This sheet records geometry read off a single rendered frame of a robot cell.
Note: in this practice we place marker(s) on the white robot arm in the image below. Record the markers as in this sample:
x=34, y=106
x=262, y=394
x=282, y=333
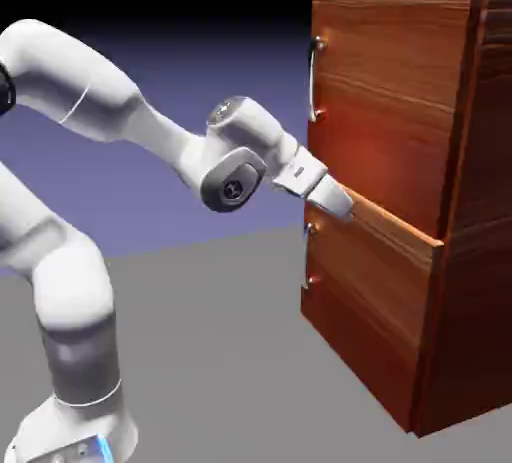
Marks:
x=100, y=99

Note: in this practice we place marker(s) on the short wooden cabinet door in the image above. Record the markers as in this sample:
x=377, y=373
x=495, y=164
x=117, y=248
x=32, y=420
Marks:
x=368, y=287

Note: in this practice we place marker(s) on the reddish brown wooden cabinet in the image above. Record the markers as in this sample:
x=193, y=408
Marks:
x=472, y=231

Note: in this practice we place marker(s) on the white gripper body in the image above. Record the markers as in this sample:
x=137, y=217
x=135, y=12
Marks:
x=332, y=195

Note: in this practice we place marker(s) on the tall wooden cabinet door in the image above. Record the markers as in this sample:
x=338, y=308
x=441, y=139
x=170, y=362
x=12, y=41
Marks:
x=392, y=111

